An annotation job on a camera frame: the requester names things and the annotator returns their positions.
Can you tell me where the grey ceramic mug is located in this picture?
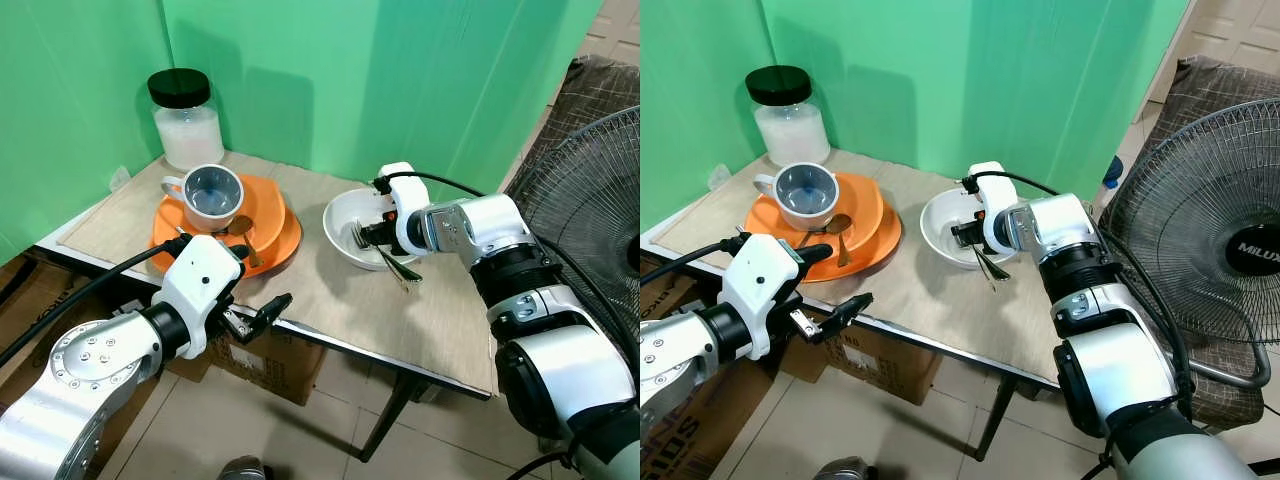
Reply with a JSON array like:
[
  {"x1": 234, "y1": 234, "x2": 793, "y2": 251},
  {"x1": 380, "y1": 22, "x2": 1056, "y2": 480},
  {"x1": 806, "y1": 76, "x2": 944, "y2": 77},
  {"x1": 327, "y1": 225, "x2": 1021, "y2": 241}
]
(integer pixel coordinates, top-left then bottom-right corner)
[
  {"x1": 753, "y1": 162, "x2": 841, "y2": 233},
  {"x1": 161, "y1": 164, "x2": 246, "y2": 234}
]

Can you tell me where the brown checked chair cover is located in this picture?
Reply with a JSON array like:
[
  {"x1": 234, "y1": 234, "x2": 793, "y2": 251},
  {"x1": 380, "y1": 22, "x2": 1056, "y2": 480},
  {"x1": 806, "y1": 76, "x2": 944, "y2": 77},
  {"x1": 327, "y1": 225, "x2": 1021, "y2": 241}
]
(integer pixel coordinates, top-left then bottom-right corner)
[
  {"x1": 1138, "y1": 54, "x2": 1280, "y2": 433},
  {"x1": 514, "y1": 54, "x2": 641, "y2": 206}
]

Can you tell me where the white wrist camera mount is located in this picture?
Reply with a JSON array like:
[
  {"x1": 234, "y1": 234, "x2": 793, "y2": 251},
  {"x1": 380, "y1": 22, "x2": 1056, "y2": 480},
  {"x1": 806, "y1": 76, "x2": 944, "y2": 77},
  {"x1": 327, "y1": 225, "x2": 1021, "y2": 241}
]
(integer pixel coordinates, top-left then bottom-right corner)
[
  {"x1": 718, "y1": 233, "x2": 813, "y2": 361},
  {"x1": 967, "y1": 161, "x2": 1021, "y2": 255},
  {"x1": 150, "y1": 234, "x2": 247, "y2": 360},
  {"x1": 377, "y1": 161, "x2": 433, "y2": 257}
]

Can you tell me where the white ceramic bowl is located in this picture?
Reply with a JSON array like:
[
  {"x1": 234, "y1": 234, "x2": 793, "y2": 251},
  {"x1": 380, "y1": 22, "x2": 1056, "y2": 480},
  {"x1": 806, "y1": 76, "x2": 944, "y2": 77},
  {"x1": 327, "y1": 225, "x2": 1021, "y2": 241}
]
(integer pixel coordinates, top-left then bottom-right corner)
[
  {"x1": 322, "y1": 187, "x2": 427, "y2": 272},
  {"x1": 919, "y1": 187, "x2": 1013, "y2": 270}
]

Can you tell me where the bronze metal spoon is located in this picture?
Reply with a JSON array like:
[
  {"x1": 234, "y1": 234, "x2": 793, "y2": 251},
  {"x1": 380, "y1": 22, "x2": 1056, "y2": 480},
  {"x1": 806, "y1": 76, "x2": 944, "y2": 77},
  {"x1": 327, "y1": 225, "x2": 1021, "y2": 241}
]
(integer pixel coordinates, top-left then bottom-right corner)
[
  {"x1": 214, "y1": 214, "x2": 264, "y2": 269},
  {"x1": 798, "y1": 213, "x2": 854, "y2": 268}
]

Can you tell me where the small orange plate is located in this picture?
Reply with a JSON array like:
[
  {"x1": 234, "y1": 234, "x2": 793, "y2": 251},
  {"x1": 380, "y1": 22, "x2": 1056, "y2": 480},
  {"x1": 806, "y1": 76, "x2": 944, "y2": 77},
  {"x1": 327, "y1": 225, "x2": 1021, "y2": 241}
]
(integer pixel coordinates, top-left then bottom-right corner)
[
  {"x1": 748, "y1": 172, "x2": 885, "y2": 256},
  {"x1": 154, "y1": 175, "x2": 289, "y2": 257}
]

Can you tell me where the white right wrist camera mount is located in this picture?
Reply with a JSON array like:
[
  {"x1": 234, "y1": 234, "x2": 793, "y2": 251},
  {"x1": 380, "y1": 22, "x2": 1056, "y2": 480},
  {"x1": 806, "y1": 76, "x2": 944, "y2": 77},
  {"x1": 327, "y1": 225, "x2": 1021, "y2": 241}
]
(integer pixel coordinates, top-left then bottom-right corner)
[
  {"x1": 377, "y1": 161, "x2": 433, "y2": 257},
  {"x1": 967, "y1": 161, "x2": 1021, "y2": 255}
]

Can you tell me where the silver metal fork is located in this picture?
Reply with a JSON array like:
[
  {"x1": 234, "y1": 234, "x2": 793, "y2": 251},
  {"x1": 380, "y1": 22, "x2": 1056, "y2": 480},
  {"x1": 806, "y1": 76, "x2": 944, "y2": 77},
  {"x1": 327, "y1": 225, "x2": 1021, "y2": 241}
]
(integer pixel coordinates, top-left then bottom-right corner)
[
  {"x1": 968, "y1": 240, "x2": 1013, "y2": 293},
  {"x1": 350, "y1": 222, "x2": 423, "y2": 293}
]

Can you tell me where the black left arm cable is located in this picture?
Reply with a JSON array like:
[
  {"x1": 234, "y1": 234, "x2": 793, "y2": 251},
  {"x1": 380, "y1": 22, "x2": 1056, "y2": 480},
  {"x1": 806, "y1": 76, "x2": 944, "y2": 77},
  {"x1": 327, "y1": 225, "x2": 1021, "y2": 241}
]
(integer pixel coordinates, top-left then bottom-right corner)
[
  {"x1": 640, "y1": 238, "x2": 749, "y2": 288},
  {"x1": 0, "y1": 243, "x2": 193, "y2": 367}
]

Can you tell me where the green backdrop cloth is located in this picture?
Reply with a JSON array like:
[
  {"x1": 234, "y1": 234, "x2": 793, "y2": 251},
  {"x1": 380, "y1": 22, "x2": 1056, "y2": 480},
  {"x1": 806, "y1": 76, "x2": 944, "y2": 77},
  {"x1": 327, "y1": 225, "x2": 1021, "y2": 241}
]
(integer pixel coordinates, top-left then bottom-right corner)
[
  {"x1": 640, "y1": 0, "x2": 1193, "y2": 237},
  {"x1": 0, "y1": 0, "x2": 607, "y2": 267}
]

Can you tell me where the black metal table leg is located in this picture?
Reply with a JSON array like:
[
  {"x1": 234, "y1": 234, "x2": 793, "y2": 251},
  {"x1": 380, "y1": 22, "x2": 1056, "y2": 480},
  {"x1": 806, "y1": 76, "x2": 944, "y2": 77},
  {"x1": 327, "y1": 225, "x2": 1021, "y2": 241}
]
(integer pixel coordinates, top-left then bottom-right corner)
[
  {"x1": 358, "y1": 368, "x2": 423, "y2": 464},
  {"x1": 974, "y1": 374, "x2": 1023, "y2": 464}
]

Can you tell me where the beige woven table mat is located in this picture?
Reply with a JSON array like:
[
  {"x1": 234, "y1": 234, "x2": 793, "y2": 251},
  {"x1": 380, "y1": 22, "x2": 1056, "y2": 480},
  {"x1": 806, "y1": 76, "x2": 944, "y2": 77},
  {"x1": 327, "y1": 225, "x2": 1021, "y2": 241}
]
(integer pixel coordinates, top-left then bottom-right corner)
[{"x1": 60, "y1": 150, "x2": 501, "y2": 397}]

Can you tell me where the glass jar with black lid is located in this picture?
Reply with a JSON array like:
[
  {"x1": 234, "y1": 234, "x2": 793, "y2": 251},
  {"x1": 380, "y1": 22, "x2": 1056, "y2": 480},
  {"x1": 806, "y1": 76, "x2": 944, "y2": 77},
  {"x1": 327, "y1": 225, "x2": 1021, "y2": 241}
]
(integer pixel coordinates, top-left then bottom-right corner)
[
  {"x1": 147, "y1": 68, "x2": 225, "y2": 171},
  {"x1": 745, "y1": 65, "x2": 832, "y2": 168}
]

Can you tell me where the grey robot foot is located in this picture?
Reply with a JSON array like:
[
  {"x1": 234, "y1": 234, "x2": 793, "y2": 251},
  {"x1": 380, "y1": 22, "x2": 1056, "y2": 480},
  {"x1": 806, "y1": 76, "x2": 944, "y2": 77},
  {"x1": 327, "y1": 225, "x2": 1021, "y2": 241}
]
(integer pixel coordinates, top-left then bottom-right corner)
[
  {"x1": 819, "y1": 455, "x2": 883, "y2": 480},
  {"x1": 217, "y1": 455, "x2": 267, "y2": 480}
]

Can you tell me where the small cardboard box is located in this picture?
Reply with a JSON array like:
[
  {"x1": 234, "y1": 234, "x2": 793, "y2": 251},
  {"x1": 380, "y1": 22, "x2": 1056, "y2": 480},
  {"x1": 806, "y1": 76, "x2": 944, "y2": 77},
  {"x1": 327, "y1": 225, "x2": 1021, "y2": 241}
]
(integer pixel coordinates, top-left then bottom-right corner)
[
  {"x1": 204, "y1": 328, "x2": 327, "y2": 407},
  {"x1": 778, "y1": 335, "x2": 943, "y2": 407}
]

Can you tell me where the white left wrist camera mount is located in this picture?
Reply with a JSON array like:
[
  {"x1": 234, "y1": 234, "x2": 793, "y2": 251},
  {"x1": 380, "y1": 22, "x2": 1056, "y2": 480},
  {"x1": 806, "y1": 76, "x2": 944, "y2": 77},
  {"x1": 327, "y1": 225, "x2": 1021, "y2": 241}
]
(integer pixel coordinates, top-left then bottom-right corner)
[
  {"x1": 150, "y1": 234, "x2": 247, "y2": 360},
  {"x1": 718, "y1": 233, "x2": 813, "y2": 361}
]

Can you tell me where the black electric fan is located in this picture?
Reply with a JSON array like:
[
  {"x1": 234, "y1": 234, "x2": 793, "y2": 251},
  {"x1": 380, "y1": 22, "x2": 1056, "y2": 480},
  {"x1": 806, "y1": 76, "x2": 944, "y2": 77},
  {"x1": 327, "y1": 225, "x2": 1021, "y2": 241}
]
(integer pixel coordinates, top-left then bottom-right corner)
[
  {"x1": 504, "y1": 104, "x2": 641, "y2": 383},
  {"x1": 1097, "y1": 97, "x2": 1280, "y2": 393}
]

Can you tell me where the large orange plate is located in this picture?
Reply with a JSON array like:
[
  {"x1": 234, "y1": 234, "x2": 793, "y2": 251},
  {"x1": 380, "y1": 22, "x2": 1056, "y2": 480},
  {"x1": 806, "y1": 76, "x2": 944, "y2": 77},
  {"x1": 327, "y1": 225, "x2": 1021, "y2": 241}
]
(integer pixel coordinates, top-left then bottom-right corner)
[
  {"x1": 745, "y1": 195, "x2": 903, "y2": 283},
  {"x1": 150, "y1": 198, "x2": 303, "y2": 280}
]

